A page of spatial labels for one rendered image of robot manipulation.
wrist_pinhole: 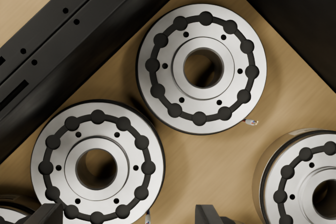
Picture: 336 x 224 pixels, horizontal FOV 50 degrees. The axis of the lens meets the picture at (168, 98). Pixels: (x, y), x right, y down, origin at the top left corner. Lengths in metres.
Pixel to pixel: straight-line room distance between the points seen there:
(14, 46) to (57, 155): 0.10
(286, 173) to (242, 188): 0.04
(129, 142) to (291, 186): 0.13
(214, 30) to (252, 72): 0.04
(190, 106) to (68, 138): 0.10
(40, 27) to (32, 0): 0.11
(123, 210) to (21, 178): 0.09
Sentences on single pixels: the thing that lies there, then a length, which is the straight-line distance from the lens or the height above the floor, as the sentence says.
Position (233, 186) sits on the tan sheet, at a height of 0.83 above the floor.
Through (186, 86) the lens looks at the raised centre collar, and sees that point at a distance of 0.27.
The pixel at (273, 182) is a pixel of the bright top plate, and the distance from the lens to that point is 0.30.
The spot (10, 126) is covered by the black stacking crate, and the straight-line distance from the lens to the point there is 0.25.
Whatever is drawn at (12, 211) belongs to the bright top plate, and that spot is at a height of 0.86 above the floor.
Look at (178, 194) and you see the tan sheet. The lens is 0.32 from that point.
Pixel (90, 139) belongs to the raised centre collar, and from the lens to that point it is 0.27.
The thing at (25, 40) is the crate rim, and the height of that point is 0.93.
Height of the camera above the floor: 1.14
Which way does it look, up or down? 87 degrees down
